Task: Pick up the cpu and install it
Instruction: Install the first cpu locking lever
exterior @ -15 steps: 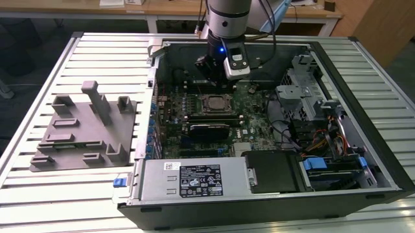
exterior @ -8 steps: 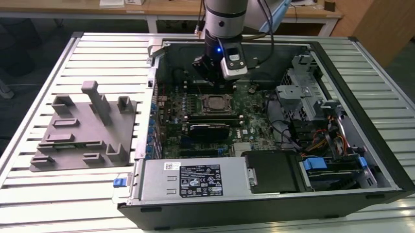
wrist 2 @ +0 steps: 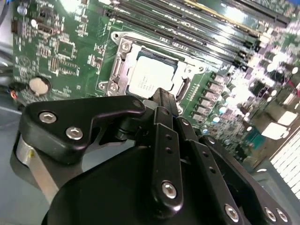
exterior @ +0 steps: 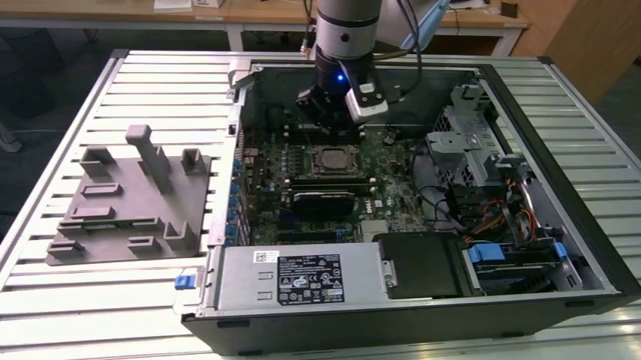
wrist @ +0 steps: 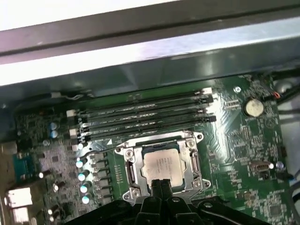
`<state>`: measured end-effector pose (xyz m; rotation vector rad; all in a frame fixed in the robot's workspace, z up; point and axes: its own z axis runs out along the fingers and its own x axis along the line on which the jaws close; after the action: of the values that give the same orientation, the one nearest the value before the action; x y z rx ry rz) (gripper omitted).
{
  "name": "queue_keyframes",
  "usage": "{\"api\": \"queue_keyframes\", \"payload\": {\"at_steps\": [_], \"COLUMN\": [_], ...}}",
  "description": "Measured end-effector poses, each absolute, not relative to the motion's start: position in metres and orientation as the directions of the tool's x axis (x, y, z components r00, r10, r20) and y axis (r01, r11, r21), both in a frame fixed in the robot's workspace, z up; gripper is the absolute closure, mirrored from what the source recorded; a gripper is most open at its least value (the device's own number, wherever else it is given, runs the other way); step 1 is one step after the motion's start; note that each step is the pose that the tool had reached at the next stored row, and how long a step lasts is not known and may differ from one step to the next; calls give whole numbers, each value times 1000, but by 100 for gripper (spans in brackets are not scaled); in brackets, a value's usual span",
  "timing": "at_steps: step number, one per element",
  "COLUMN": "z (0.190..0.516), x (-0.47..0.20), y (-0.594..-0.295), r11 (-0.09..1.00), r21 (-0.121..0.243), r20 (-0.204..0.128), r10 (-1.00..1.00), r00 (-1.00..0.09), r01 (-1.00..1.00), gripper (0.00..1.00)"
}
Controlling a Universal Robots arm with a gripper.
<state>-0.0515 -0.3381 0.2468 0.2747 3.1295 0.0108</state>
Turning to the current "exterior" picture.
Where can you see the silver CPU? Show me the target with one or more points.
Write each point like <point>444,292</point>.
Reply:
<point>337,159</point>

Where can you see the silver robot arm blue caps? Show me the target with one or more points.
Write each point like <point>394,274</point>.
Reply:
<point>345,30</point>

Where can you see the black RAM stick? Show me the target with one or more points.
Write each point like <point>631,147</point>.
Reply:
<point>327,180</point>
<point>327,187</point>

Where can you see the silver metal drive cage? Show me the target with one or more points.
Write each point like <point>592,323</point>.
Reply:
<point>450,146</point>

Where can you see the black graphics card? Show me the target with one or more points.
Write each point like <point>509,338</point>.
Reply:
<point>321,206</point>

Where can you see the green motherboard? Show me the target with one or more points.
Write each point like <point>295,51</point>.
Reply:
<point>396,195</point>

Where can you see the small silver heatsink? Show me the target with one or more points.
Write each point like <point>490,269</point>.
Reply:
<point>375,228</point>

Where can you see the small white box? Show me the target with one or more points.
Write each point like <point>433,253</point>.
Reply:
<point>207,2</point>

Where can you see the white paper sheet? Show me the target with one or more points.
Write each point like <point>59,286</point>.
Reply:
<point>172,3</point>

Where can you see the wooden desk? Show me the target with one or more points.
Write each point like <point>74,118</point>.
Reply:
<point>150,15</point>

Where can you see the small black box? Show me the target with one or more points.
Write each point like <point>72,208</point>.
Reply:
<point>509,9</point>

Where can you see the black plastic shroud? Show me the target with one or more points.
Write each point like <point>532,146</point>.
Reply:
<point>421,262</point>

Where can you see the grey parts rack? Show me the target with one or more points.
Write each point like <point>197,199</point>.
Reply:
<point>124,202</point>

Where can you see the silver power supply unit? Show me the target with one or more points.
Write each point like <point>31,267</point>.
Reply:
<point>241,277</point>

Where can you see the blue disk carrier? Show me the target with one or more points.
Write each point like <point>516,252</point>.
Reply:
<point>485,254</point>

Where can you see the wooden cabinet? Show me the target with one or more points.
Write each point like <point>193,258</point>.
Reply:
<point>590,45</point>

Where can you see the blue case latch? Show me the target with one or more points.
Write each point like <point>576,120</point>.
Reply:
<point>185,282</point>

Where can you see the dark office chair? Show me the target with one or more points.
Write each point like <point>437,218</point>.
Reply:
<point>30,75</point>

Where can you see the blue plastic clip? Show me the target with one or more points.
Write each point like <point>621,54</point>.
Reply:
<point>560,250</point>

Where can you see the black open PC case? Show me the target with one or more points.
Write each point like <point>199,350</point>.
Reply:
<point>350,330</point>

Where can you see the grey chair base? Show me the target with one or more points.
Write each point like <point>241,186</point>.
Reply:
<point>10,140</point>

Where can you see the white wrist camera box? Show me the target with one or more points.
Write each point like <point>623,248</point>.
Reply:
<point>367,105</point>

